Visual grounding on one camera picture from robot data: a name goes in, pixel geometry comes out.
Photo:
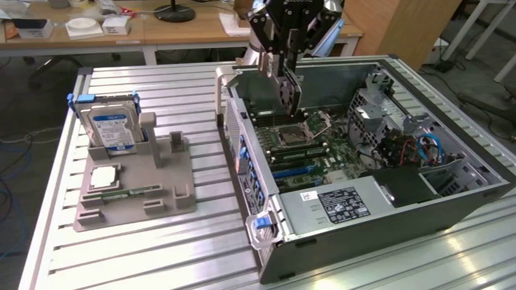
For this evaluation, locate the blue case latch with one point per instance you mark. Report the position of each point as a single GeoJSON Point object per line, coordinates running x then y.
{"type": "Point", "coordinates": [261, 222]}

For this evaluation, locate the metal socket cover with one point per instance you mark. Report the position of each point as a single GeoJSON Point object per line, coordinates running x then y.
{"type": "Point", "coordinates": [318, 122]}

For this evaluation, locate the blue disk caddy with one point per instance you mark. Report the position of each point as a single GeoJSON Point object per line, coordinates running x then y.
{"type": "Point", "coordinates": [82, 98]}

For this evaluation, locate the black lamp base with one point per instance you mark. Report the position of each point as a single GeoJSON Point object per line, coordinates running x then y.
{"type": "Point", "coordinates": [174, 14]}

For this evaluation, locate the green RAM stick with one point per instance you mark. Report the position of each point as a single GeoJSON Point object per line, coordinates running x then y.
{"type": "Point", "coordinates": [120, 194]}

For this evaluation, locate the white table frame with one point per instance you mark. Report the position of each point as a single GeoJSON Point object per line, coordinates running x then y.
{"type": "Point", "coordinates": [478, 30]}

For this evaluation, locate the grey parts rack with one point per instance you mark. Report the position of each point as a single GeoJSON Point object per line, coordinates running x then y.
{"type": "Point", "coordinates": [136, 169]}

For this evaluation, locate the hard disk with blue label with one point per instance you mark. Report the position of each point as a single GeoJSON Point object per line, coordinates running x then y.
{"type": "Point", "coordinates": [108, 130]}

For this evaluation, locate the silver CPU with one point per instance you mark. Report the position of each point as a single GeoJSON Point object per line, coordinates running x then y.
{"type": "Point", "coordinates": [104, 176]}

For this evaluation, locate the green motherboard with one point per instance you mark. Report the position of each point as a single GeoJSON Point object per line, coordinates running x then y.
{"type": "Point", "coordinates": [322, 151]}

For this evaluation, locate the small white labelled box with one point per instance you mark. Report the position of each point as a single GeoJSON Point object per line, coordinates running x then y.
{"type": "Point", "coordinates": [116, 25]}

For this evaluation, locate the wooden desk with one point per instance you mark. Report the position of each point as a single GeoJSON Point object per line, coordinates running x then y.
{"type": "Point", "coordinates": [181, 33]}

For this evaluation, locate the cardboard box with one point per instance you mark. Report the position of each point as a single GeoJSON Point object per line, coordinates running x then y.
{"type": "Point", "coordinates": [241, 12]}

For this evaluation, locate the white round part on box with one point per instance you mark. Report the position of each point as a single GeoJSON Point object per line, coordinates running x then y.
{"type": "Point", "coordinates": [82, 27]}

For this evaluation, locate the white papers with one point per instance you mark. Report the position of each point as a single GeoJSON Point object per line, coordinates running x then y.
{"type": "Point", "coordinates": [233, 25]}

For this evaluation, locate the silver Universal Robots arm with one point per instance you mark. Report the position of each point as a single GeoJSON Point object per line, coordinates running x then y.
{"type": "Point", "coordinates": [252, 57]}

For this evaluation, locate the metal disk bay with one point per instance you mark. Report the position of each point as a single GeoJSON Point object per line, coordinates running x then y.
{"type": "Point", "coordinates": [446, 175]}

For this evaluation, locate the white box with black top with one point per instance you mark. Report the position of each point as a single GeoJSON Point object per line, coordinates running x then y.
{"type": "Point", "coordinates": [32, 28]}

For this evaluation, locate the blue expansion slot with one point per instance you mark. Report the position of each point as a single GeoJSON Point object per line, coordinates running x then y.
{"type": "Point", "coordinates": [293, 171]}

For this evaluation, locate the wooden cabinet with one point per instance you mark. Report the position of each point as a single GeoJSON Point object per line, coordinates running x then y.
{"type": "Point", "coordinates": [406, 27]}

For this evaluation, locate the black graphics card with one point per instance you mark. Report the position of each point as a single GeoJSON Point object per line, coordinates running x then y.
{"type": "Point", "coordinates": [288, 90]}

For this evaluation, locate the CPU socket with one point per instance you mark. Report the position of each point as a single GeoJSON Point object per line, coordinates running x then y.
{"type": "Point", "coordinates": [290, 135]}

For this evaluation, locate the open black PC case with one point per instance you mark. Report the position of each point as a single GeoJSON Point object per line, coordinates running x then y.
{"type": "Point", "coordinates": [362, 235]}

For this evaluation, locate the grey power supply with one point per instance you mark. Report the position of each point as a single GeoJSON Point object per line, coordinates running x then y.
{"type": "Point", "coordinates": [305, 214]}

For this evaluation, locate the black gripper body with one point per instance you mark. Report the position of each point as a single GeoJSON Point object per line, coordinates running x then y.
{"type": "Point", "coordinates": [296, 12]}

